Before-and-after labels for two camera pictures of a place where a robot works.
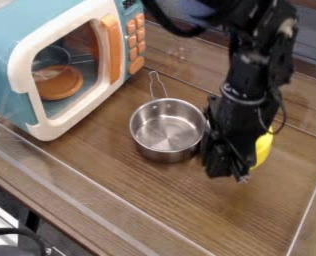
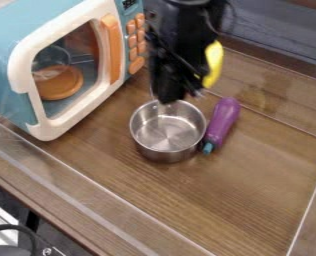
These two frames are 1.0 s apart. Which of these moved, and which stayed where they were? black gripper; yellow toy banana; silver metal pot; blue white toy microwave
Moved: black gripper; yellow toy banana
Stayed: silver metal pot; blue white toy microwave
